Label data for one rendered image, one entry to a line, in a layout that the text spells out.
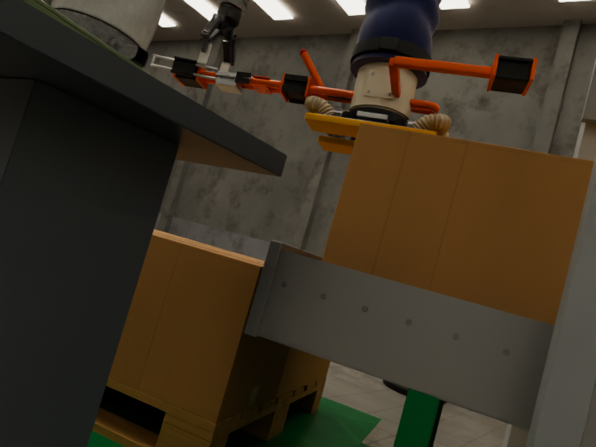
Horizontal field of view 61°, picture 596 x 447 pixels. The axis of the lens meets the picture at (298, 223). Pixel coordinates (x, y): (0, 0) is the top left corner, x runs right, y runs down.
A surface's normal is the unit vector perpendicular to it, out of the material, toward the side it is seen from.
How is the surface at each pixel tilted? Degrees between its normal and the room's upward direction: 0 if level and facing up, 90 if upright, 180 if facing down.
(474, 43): 90
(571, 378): 90
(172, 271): 90
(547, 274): 90
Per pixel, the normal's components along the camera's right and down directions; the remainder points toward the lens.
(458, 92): -0.54, -0.22
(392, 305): -0.33, -0.16
